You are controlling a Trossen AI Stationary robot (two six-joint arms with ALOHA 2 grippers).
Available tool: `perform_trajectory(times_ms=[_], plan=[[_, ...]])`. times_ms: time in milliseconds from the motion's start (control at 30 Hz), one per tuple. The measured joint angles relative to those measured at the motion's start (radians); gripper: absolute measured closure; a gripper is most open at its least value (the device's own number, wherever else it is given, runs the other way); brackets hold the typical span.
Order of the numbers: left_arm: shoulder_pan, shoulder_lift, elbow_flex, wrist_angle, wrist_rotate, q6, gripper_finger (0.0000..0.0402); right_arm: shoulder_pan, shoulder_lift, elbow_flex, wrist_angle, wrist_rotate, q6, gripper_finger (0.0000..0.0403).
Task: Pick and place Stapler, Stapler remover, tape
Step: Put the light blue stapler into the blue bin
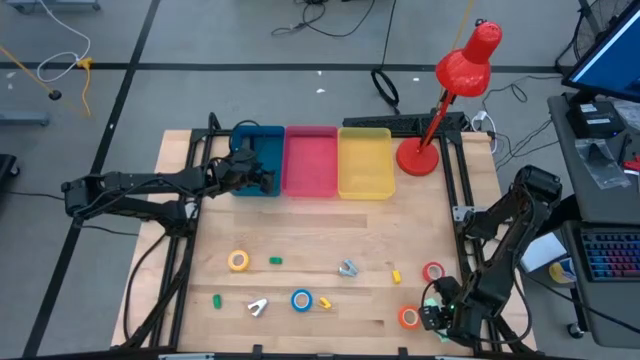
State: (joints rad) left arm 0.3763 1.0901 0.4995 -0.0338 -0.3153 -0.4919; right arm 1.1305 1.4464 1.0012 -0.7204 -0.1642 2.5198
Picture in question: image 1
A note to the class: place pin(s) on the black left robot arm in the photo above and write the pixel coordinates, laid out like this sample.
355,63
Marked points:
130,182

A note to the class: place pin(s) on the small black computer box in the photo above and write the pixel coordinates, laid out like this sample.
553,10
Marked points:
595,120

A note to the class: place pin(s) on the red desk lamp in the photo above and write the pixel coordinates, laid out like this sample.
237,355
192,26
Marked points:
417,157

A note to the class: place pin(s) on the grey floor bar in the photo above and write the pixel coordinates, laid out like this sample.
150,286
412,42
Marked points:
22,119

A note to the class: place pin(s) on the grey desk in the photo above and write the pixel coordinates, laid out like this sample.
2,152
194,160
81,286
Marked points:
615,210

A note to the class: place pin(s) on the green staple remover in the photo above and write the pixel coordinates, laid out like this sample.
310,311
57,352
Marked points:
217,301
275,260

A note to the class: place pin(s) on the orange tape roll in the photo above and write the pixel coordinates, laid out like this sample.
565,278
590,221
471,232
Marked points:
401,317

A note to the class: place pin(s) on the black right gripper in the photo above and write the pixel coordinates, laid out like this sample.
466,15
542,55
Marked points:
442,310

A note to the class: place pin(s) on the white box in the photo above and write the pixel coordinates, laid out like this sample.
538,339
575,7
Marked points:
542,252

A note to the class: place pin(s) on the silver grey staple remover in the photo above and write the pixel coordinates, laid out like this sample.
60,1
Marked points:
348,271

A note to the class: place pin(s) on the black floor fan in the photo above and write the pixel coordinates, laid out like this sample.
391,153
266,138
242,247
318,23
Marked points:
590,30

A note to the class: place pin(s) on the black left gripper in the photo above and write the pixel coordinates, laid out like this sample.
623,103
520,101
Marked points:
240,170

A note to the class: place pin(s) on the white staple remover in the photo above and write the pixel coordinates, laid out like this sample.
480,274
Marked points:
256,309

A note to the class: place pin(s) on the red tool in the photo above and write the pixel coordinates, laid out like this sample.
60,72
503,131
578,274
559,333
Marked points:
634,164

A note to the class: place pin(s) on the yellow staple remover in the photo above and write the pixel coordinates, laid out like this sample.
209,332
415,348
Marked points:
325,302
396,277

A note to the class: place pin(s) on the red tape roll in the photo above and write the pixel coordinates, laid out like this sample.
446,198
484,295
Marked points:
425,273

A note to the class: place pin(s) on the yellow plastic bin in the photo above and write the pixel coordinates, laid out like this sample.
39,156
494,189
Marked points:
365,165

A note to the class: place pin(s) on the computer monitor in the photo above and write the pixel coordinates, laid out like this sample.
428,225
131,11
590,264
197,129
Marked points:
610,65

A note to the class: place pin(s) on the pink plastic bin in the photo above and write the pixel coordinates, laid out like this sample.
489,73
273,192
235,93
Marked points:
311,162

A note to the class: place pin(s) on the blue plastic bin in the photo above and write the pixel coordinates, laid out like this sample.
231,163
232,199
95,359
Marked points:
272,150

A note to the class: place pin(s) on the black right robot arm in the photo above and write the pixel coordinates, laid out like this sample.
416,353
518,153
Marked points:
505,235

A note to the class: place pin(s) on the backlit rainbow keyboard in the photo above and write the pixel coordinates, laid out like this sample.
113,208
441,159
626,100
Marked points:
612,257

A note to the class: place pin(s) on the black aluminium table frame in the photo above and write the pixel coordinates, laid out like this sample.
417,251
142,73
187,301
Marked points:
197,133

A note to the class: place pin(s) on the black desk caster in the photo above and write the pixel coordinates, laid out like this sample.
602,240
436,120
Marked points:
575,330

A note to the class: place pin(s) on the black power strip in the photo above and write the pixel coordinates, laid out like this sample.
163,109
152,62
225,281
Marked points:
380,121

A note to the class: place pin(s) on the mint green stapler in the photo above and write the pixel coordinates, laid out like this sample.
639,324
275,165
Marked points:
442,336

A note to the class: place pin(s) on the clear plastic bag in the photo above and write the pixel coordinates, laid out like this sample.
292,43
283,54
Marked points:
600,165

